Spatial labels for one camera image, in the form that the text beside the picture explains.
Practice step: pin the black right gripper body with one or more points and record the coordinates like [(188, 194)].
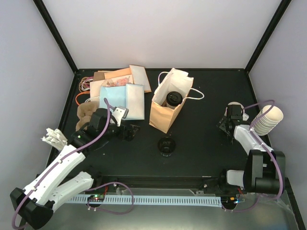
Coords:
[(222, 126)]

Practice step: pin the brown white flat paper bag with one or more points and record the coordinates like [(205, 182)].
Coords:
[(140, 77)]

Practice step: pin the black plastic cup lid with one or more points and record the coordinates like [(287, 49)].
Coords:
[(174, 98)]

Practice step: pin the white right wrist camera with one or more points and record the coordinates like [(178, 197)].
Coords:
[(245, 117)]

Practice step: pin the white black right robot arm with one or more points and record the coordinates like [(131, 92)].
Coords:
[(264, 171)]

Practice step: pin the brown paper takeout bag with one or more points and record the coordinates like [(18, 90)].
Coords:
[(162, 117)]

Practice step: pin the tall white cup stack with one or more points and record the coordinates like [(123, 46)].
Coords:
[(267, 119)]

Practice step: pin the light blue cable duct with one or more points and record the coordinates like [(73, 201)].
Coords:
[(202, 201)]

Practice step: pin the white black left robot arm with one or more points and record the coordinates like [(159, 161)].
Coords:
[(37, 202)]

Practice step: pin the black enclosure frame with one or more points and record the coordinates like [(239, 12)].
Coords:
[(232, 72)]

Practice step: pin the short white cup stack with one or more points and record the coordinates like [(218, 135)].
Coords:
[(236, 103)]

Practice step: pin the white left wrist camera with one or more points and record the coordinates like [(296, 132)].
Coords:
[(120, 113)]

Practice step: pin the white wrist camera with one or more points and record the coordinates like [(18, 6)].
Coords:
[(245, 117), (120, 113)]

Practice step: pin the single white paper cup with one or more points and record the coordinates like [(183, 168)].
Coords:
[(166, 104)]

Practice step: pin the bundle of bag handles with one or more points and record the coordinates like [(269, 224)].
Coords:
[(84, 87)]

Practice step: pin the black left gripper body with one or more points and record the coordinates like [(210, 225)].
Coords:
[(127, 137)]

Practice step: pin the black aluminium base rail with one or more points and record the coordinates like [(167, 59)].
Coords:
[(153, 182)]

